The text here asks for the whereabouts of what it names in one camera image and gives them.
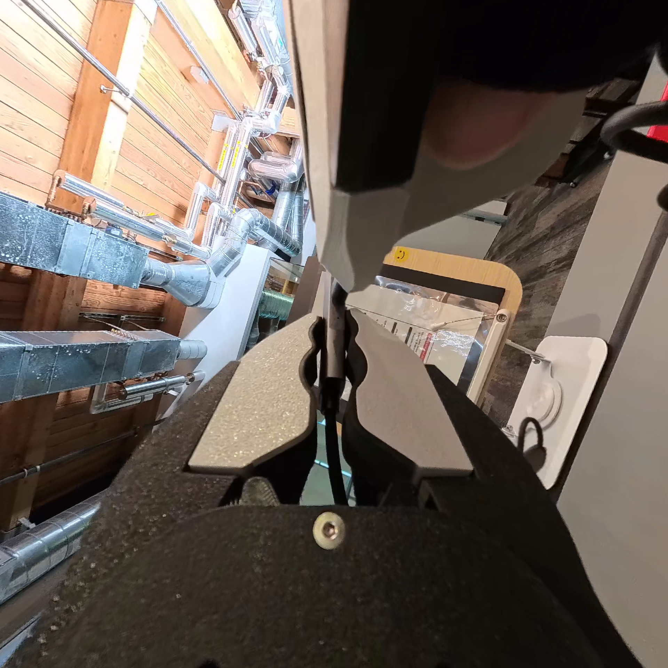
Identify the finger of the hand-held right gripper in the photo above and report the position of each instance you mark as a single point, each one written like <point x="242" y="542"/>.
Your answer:
<point x="469" y="193"/>
<point x="334" y="156"/>

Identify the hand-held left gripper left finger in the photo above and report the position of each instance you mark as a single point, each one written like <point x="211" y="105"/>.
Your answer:
<point x="250" y="412"/>

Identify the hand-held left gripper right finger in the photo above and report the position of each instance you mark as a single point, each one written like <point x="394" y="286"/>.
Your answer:
<point x="402" y="407"/>

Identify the person's right hand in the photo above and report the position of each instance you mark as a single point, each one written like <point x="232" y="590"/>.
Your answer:
<point x="469" y="125"/>

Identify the wooden sign board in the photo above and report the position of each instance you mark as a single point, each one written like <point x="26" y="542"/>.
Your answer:
<point x="501" y="276"/>

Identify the yellow smiley sticker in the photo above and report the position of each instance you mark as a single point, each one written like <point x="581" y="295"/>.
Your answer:
<point x="400" y="254"/>

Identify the laminated instruction sheet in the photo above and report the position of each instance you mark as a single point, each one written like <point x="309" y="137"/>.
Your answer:
<point x="449" y="323"/>

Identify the bundle of silver insulated pipes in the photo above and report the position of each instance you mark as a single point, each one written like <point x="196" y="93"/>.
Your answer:
<point x="235" y="156"/>

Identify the red panel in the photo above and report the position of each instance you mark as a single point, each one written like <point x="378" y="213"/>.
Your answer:
<point x="661" y="109"/>

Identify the white sign stand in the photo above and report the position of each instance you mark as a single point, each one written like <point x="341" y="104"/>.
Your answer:
<point x="574" y="375"/>

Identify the thin metal conduit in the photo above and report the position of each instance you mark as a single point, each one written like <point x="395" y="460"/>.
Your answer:
<point x="120" y="86"/>

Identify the rectangular metal air duct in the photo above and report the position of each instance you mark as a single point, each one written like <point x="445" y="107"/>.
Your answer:
<point x="78" y="365"/>
<point x="78" y="245"/>

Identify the round metal air duct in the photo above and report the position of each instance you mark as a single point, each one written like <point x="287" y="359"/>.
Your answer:
<point x="36" y="553"/>

